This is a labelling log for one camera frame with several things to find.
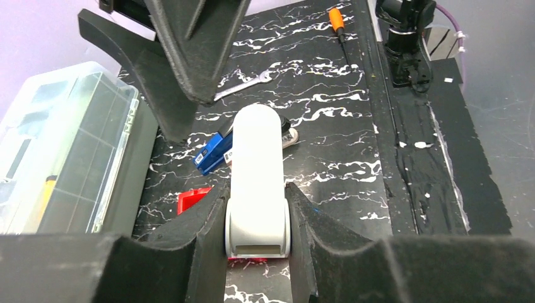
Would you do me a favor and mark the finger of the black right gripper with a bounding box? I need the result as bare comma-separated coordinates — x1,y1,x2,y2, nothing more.
78,9,197,145
145,0,250,105

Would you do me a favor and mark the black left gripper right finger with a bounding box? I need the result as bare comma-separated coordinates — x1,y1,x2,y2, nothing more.
285,183,534,302

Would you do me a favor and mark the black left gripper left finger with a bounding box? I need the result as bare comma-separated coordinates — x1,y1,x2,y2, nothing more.
1,182,230,302

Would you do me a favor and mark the red plastic bin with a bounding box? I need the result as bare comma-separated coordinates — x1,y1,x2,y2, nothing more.
177,187,212,215

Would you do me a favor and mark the blue stapler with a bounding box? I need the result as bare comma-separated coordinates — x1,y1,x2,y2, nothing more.
193,132,233,175

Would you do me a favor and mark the black silver stapler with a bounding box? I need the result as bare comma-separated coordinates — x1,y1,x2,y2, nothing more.
218,114,298,151

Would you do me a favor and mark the silver open-end wrench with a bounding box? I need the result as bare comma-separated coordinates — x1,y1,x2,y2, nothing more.
213,70,272,101

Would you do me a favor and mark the clear plastic storage box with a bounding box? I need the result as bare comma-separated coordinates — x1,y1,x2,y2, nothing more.
1,61,158,235

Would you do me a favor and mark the orange tool inside box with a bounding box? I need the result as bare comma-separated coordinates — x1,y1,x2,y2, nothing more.
33,175,57,231

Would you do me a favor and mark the orange handled screwdriver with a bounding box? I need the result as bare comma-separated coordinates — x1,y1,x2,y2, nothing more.
329,8,352,69

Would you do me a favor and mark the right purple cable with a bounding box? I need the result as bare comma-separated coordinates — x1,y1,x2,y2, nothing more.
434,3,468,85

